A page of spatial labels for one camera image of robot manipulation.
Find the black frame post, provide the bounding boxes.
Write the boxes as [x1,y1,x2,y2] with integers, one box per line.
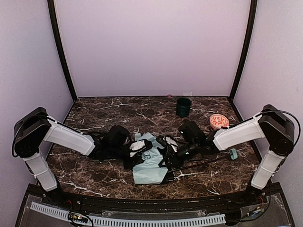
[229,0,258,102]
[47,0,78,102]

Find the black cylindrical cup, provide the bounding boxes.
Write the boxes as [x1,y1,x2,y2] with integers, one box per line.
[176,98,192,118]

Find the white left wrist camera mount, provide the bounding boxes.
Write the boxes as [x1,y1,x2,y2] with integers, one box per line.
[129,139,152,157]

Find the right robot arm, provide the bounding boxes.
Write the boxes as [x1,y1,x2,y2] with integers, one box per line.
[159,105,301,191]

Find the black curved front rail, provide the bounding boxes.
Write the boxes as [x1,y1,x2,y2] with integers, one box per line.
[42,186,268,215]

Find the grey slotted cable duct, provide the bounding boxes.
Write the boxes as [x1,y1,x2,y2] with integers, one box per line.
[30,202,226,227]

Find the right black frame post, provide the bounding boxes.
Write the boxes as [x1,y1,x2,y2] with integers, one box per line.
[229,0,258,102]

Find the red white patterned bowl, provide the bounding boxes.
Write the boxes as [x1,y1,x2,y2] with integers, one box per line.
[209,114,230,130]

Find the mint green folding umbrella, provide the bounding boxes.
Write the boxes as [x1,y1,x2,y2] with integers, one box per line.
[132,132,239,185]

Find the left black frame post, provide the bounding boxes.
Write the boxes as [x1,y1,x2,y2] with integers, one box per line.
[47,0,78,102]

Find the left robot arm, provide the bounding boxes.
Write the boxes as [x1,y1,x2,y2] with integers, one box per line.
[12,107,150,192]

